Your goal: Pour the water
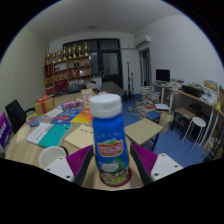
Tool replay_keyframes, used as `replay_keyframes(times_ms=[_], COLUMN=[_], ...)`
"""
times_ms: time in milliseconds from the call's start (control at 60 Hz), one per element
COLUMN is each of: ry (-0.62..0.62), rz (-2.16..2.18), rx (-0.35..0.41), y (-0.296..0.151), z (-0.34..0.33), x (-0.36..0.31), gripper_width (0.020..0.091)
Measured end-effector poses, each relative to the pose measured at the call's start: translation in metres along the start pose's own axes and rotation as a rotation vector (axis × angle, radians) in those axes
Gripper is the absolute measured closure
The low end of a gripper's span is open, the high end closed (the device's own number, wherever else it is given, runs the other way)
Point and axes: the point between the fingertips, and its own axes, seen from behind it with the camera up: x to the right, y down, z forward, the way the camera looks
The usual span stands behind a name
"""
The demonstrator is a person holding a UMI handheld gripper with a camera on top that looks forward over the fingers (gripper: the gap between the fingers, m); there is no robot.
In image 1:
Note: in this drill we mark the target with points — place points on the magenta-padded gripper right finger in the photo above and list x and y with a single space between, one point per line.
146 160

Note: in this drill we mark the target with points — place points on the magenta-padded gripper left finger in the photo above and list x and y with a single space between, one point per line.
78 160

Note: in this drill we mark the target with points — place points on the blue drink bottle white cap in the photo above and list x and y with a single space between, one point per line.
110 140

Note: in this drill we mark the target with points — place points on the beige paper envelope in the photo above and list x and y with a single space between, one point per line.
80 136

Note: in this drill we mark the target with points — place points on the small wooden side table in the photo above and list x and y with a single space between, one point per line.
143 130

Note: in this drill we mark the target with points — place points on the teal book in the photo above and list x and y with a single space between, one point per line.
54 136

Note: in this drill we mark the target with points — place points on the brown paper bag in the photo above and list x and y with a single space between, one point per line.
166 122

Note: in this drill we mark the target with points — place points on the orange yellow book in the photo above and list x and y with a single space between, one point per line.
83 117

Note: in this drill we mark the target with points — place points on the blue printed book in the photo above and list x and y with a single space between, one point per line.
66 116

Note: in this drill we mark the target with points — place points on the pink box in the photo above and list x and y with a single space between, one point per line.
71 104

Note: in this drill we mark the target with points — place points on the blue red printed booklet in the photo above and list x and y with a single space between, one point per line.
37 120

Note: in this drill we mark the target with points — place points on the brown wooden stool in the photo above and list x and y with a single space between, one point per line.
183 113

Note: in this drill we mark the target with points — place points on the pile of books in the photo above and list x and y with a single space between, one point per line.
148 100

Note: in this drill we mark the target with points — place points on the beige paper sheet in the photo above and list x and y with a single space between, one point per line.
22 133

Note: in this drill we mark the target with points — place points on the standing wooden card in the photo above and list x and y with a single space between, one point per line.
86 97

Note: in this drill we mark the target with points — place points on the white round stool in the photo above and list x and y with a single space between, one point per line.
196 121

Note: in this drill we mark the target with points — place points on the yellow gift box red ribbon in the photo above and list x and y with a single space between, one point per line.
45 106

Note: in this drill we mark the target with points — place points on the black office chair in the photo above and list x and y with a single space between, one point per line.
16 113

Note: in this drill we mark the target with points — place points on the grey armchair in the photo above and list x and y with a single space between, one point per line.
112 88

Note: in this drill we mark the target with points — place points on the long wooden side desk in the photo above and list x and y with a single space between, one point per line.
196 98

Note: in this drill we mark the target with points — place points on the purple sign board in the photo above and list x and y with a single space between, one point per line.
4 130

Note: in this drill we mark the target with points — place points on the black tripod stand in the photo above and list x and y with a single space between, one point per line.
128 78

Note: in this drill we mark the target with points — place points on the black computer monitor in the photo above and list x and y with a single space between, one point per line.
162 75

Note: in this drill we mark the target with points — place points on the wooden shelf unit with trophies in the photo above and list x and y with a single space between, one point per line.
66 71

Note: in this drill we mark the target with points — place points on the white wall air conditioner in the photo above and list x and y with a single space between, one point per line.
143 41

